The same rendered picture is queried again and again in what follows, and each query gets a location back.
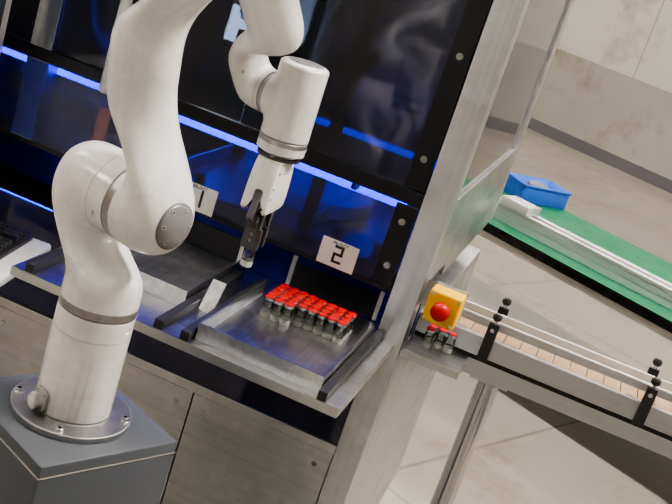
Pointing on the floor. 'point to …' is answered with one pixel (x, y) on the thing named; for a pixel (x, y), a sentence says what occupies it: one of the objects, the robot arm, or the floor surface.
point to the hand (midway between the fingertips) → (254, 236)
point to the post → (426, 239)
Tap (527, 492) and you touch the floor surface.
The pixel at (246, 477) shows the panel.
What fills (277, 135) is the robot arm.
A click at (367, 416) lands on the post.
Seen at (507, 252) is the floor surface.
